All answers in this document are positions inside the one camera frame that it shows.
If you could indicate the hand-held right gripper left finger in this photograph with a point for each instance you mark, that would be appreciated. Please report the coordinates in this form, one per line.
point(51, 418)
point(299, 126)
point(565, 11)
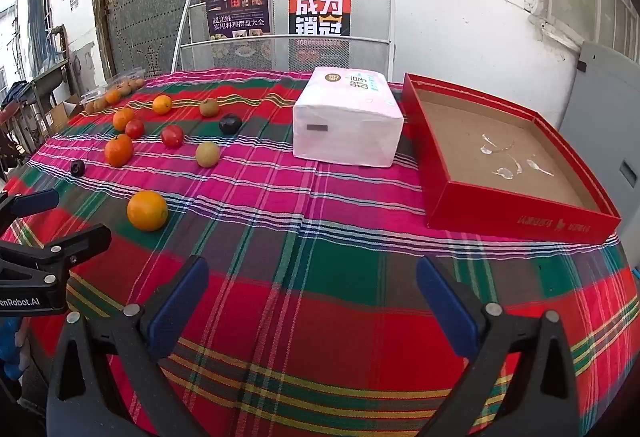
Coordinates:
point(180, 302)

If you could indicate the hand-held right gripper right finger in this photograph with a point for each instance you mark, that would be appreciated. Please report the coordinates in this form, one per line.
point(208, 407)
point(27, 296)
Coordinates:
point(445, 302)

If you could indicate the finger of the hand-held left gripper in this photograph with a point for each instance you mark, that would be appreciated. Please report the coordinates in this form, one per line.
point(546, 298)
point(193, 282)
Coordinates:
point(35, 203)
point(75, 244)

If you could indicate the small black fruit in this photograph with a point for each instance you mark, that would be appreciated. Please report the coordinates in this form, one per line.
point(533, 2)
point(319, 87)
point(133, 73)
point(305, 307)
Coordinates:
point(76, 167)

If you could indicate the large orange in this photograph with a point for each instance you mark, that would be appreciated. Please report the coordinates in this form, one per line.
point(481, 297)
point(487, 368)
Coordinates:
point(147, 210)

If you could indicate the tangerine with stem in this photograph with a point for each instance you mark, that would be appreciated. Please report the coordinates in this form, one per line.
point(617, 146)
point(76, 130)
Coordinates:
point(118, 150)

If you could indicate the red cardboard box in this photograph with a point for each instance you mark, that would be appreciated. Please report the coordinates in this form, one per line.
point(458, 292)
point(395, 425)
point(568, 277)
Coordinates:
point(500, 212)

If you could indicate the red tomato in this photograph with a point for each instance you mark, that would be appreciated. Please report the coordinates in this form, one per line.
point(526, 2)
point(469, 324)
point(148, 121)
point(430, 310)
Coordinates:
point(172, 135)
point(134, 128)

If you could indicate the brown round fruit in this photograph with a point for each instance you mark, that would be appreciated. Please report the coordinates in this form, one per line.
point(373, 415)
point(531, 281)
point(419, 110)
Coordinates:
point(209, 107)
point(207, 153)

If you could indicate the black plum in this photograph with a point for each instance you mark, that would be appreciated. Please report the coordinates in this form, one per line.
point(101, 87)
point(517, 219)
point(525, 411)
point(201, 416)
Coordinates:
point(230, 123)

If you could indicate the person's left hand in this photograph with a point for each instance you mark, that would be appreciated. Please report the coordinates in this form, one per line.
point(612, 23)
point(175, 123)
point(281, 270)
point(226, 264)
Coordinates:
point(10, 344)

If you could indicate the metal workbench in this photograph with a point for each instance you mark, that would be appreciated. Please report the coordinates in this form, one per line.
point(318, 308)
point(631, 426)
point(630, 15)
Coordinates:
point(47, 77)

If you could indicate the small orange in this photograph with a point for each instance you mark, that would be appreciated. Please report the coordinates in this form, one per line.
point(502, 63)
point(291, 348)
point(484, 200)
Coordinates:
point(113, 95)

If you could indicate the red green plaid tablecloth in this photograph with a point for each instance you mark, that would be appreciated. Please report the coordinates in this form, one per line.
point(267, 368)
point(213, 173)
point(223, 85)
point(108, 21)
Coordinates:
point(300, 242)

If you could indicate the clear plastic fruit container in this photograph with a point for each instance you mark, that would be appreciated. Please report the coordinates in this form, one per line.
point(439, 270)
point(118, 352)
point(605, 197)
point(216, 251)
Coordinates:
point(126, 89)

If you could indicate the clear tape scraps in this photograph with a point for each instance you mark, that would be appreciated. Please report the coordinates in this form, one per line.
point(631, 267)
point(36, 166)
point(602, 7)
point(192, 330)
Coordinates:
point(500, 157)

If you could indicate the pink white tissue pack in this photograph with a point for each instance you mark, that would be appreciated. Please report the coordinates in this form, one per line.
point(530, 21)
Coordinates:
point(345, 132)

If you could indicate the grey plastic panel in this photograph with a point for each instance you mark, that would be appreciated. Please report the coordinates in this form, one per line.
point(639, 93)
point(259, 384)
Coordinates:
point(600, 127)

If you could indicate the white metal mesh chair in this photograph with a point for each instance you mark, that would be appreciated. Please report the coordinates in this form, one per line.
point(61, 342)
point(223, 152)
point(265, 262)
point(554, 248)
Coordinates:
point(372, 47)

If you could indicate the dark cookbook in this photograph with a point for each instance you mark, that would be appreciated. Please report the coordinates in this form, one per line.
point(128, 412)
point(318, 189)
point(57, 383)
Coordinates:
point(240, 17)

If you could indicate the red black book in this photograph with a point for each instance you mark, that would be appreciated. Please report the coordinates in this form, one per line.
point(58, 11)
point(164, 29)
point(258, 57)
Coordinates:
point(320, 12)

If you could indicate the barred window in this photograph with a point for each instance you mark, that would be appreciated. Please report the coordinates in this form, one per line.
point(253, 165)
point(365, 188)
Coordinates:
point(622, 17)

